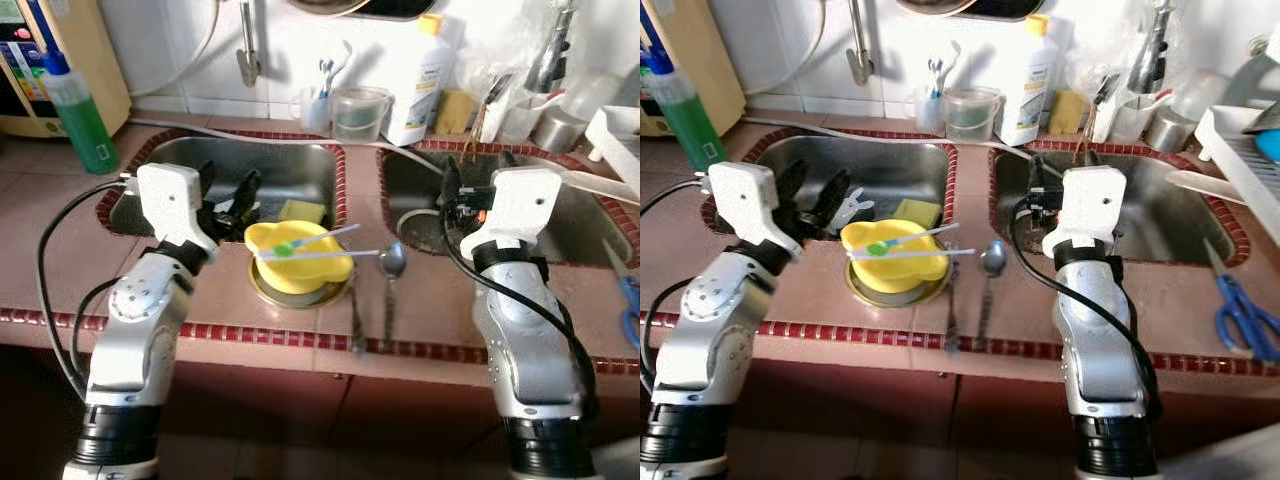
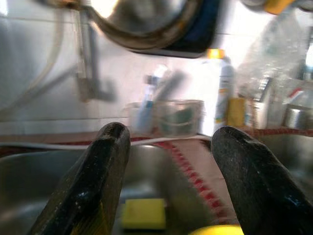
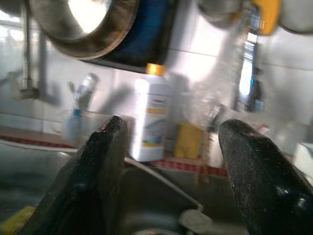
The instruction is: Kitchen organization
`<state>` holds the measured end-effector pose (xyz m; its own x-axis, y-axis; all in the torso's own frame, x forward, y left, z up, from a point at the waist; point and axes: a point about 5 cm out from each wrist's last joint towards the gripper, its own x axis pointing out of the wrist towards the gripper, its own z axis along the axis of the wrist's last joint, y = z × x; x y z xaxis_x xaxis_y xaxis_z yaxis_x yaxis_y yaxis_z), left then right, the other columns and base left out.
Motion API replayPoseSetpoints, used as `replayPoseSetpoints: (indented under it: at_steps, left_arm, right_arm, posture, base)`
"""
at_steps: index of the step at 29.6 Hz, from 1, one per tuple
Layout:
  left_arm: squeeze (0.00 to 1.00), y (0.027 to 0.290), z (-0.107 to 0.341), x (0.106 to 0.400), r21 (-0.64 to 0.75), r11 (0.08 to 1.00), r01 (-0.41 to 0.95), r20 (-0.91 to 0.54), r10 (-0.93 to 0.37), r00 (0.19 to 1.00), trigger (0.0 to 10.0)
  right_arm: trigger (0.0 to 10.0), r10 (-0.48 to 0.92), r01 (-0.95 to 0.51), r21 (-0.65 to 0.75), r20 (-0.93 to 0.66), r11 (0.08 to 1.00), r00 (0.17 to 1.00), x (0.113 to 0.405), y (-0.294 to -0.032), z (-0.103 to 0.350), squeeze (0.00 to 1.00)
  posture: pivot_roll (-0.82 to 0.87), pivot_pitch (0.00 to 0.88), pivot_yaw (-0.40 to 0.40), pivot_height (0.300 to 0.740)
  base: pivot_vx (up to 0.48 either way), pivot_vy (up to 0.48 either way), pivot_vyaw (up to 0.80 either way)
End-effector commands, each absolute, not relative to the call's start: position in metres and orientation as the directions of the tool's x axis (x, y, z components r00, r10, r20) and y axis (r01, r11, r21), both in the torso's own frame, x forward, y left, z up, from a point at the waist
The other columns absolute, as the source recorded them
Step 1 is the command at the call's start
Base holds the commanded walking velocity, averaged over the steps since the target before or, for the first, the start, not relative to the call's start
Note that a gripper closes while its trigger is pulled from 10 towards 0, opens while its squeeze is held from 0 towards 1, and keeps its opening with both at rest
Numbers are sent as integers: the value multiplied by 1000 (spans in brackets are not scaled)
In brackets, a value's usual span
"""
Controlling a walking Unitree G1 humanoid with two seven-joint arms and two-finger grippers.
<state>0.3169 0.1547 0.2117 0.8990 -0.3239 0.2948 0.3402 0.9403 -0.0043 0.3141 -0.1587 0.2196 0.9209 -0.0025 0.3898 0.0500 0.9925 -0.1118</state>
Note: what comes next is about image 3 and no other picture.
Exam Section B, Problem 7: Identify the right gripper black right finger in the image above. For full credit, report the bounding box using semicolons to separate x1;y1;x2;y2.
217;118;313;235

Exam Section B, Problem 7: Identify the hanging steel pan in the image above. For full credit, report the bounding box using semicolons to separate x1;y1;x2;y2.
26;0;141;61

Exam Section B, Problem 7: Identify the yellow hanging holder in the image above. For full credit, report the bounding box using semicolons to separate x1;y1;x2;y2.
249;0;282;37

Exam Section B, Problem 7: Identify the stainless steel sink basin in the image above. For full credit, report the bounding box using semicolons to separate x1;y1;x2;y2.
117;164;252;235
0;141;79;216

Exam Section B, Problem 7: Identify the white detergent bottle yellow cap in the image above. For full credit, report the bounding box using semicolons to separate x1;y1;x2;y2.
129;62;177;163

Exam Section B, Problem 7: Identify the grey outlet hose with nozzle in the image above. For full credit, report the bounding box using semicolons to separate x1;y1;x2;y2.
124;156;214;230

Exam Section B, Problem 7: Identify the clear plastic bag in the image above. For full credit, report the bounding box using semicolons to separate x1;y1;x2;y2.
193;22;247;128

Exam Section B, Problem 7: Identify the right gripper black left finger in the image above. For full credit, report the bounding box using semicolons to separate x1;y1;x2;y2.
22;115;129;235

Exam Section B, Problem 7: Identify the clear plastic measuring jug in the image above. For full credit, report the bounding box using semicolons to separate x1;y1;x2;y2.
82;110;136;150

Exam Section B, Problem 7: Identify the hanging black pan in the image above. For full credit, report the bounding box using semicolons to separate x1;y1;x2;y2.
80;0;180;74

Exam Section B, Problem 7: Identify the blue toothbrush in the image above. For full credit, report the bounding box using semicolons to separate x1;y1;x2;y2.
72;80;84;118

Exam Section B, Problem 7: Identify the steel wall tap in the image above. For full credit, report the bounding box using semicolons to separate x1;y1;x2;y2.
11;0;62;106

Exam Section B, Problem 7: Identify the hanging steel pot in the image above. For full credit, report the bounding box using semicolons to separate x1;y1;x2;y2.
197;0;246;28

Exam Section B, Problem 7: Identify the small white toothbrush cup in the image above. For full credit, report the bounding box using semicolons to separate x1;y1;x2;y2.
60;107;85;145

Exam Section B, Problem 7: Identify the yellow green scouring sponge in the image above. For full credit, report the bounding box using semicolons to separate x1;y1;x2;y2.
0;205;38;235

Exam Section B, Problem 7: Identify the yellow sponge block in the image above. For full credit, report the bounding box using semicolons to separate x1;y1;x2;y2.
172;123;205;160

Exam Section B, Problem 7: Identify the white utensil container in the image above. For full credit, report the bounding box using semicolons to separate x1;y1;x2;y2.
207;132;229;169

